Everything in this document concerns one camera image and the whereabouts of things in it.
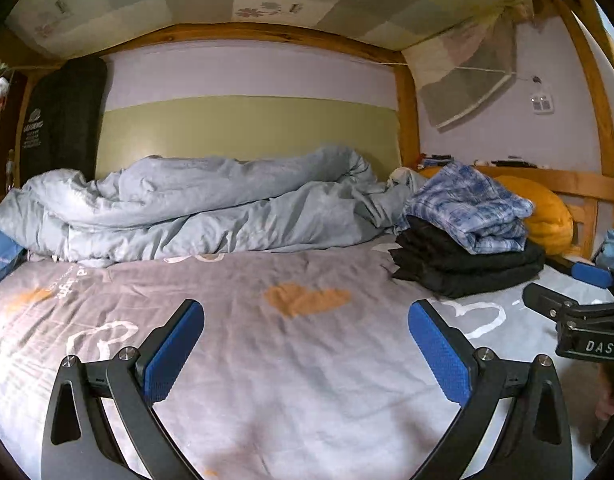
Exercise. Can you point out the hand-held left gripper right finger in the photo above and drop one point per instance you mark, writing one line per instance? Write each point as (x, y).
(439, 352)

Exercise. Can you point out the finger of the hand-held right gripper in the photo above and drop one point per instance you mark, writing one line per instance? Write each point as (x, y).
(592, 274)
(549, 301)

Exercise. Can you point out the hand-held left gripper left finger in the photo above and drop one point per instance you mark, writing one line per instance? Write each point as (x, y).
(174, 352)

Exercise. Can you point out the blue plaid shirt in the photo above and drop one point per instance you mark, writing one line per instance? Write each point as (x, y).
(467, 210)

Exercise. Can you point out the person's right hand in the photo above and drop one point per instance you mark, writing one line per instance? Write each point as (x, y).
(608, 390)

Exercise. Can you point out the light blue cloth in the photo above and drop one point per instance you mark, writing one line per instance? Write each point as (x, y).
(612, 250)

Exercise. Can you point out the yellow pillow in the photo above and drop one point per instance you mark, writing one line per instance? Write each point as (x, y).
(547, 220)

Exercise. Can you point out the black folded jacket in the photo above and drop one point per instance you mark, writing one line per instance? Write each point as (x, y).
(462, 270)

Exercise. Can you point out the long dark ledge items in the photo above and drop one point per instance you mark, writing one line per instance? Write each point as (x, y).
(512, 163)

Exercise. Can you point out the grey duvet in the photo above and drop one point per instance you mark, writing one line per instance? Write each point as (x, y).
(187, 210)

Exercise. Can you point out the small dark ledge items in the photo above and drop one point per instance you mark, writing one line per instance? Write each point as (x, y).
(437, 160)

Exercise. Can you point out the cream cloth bundle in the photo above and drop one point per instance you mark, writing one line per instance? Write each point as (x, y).
(401, 176)

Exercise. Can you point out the blue pillow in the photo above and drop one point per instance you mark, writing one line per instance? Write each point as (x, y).
(2, 260)

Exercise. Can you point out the green headboard panel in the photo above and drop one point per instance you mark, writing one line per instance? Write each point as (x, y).
(237, 125)

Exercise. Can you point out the black hanging printed cloth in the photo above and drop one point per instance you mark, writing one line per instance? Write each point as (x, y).
(62, 110)

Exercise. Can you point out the white wall switch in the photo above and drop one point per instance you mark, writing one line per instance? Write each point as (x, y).
(542, 102)

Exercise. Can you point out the wooden bed frame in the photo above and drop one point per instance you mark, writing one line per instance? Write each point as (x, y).
(287, 32)

